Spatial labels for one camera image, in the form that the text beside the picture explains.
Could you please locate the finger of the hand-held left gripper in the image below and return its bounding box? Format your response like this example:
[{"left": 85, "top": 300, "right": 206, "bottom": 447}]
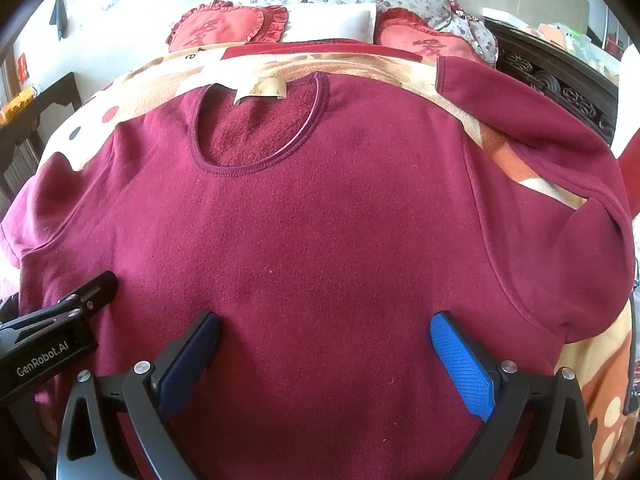
[{"left": 0, "top": 270, "right": 120, "bottom": 347}]

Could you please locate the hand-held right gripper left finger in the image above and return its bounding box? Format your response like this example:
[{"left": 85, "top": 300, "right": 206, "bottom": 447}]
[{"left": 55, "top": 310, "right": 223, "bottom": 480}]

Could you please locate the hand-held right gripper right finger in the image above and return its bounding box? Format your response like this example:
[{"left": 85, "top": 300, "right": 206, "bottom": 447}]
[{"left": 429, "top": 311, "right": 593, "bottom": 480}]

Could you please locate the maroon fleece sweater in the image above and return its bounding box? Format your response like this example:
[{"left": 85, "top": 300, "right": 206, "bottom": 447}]
[{"left": 0, "top": 55, "right": 638, "bottom": 480}]

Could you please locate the dark wooden side table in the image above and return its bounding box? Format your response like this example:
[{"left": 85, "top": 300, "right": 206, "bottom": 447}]
[{"left": 0, "top": 72, "right": 84, "bottom": 203}]

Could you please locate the yellow basket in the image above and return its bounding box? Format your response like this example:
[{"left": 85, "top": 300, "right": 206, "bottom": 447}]
[{"left": 0, "top": 86, "right": 37, "bottom": 125}]

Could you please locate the dark hanging cloth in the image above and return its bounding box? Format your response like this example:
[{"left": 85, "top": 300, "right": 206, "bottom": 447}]
[{"left": 48, "top": 0, "right": 69, "bottom": 42}]

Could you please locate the red heart pillow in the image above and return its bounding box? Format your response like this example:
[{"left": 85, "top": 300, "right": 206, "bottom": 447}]
[
  {"left": 375, "top": 7, "right": 489, "bottom": 64},
  {"left": 167, "top": 2, "right": 289, "bottom": 54}
]

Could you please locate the dark carved wooden headboard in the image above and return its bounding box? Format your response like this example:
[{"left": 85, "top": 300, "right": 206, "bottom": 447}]
[{"left": 482, "top": 16, "right": 622, "bottom": 145}]

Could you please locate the printed bear blanket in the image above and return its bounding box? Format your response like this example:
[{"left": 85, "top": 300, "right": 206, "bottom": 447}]
[{"left": 37, "top": 42, "right": 640, "bottom": 480}]

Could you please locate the red knitted blanket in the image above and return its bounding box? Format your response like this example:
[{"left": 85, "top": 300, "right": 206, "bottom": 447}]
[{"left": 224, "top": 38, "right": 432, "bottom": 62}]

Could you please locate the white pillow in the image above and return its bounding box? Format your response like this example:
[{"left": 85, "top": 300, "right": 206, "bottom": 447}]
[{"left": 280, "top": 3, "right": 377, "bottom": 45}]

